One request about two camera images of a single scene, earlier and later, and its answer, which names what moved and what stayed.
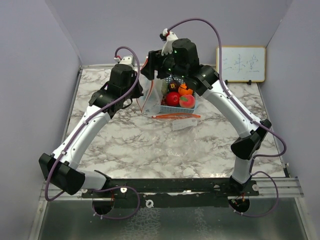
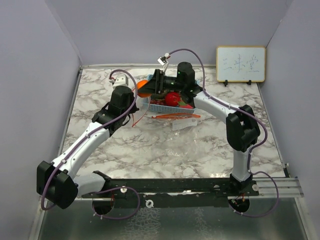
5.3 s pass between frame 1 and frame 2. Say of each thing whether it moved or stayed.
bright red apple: stayed
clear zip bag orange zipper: moved
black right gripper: moved
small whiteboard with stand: stayed
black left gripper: moved
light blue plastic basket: stayed
